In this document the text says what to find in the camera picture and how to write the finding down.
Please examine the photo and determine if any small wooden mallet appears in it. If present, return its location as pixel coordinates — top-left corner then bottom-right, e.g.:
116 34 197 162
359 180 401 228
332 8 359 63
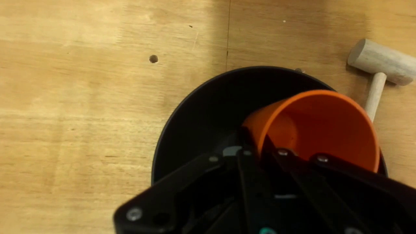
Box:
348 39 416 120

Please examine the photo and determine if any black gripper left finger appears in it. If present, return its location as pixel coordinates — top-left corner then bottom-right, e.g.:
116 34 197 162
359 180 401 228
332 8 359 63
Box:
114 129 279 234

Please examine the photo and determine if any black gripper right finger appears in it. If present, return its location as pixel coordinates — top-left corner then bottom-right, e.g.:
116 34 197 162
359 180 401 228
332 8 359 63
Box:
262 139 416 234

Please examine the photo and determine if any black bowl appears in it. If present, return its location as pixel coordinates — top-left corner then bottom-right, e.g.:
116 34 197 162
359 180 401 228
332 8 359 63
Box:
151 65 389 186

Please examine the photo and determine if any orange plastic cup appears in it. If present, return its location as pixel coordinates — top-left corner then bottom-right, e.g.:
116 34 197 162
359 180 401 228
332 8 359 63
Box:
244 90 381 172

